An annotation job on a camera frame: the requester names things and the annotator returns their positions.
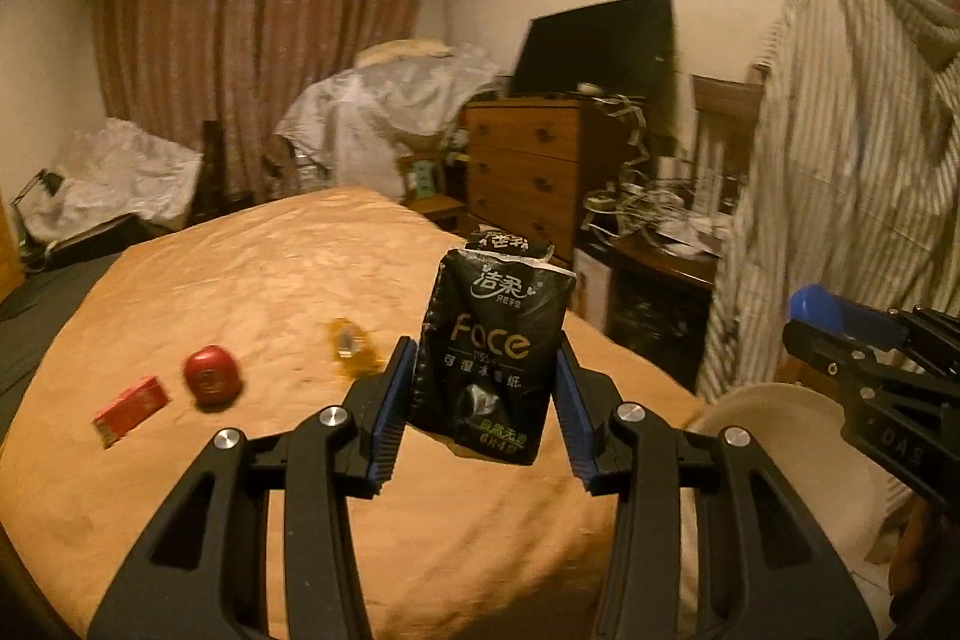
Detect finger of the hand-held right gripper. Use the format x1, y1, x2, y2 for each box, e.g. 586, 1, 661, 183
787, 284, 927, 346
782, 319, 886, 399

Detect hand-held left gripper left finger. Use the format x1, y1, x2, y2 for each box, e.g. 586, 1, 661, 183
88, 336, 419, 640

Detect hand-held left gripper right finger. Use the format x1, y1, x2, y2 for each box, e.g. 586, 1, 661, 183
555, 336, 878, 640

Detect white plastic basin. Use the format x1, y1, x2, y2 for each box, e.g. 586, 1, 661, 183
686, 383, 901, 566

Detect black tissue packet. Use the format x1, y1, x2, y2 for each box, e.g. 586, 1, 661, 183
409, 225, 577, 467

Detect person's right hand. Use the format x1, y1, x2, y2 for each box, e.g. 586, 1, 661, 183
889, 497, 947, 611

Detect yellow crumpled wrapper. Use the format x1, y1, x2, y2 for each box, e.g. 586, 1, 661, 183
326, 319, 387, 378

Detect small white cabinet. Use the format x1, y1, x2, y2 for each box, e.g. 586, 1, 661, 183
574, 250, 617, 333

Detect dark wooden side table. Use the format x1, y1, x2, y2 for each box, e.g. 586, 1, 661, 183
574, 227, 721, 372

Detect striped shirt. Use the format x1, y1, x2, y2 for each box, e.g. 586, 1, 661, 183
697, 0, 960, 402

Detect round red tin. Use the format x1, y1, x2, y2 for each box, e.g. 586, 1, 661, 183
182, 346, 245, 411

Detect tan bedspread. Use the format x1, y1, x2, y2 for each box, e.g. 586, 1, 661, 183
0, 186, 706, 640

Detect small wooden chair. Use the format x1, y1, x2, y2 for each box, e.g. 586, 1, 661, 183
397, 152, 467, 234

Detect brown high-back chair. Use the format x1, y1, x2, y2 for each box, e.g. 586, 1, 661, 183
690, 75, 766, 199

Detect wooden dresser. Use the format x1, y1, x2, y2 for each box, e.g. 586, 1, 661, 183
459, 96, 627, 270

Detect flat red box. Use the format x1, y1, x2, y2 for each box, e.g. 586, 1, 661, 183
91, 376, 171, 446

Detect tall clear plastic sheet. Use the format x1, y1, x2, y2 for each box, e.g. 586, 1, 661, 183
276, 44, 502, 202

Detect black television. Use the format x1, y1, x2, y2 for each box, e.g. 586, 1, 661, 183
511, 0, 676, 140

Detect low clear plastic sheet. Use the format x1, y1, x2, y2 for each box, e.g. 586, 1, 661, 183
34, 117, 203, 244

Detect dark grey bed sheet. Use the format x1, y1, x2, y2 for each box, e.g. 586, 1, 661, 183
0, 250, 121, 386

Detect white pillow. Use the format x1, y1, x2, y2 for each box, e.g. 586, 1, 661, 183
356, 38, 455, 67

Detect brown curtains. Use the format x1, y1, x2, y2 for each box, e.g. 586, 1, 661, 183
86, 0, 432, 202

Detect black desk lamp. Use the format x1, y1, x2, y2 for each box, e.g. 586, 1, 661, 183
15, 171, 65, 208

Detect wooden headboard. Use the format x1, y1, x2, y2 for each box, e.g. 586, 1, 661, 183
0, 190, 23, 304

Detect tangle of white cables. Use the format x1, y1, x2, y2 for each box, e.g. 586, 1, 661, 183
581, 96, 732, 251

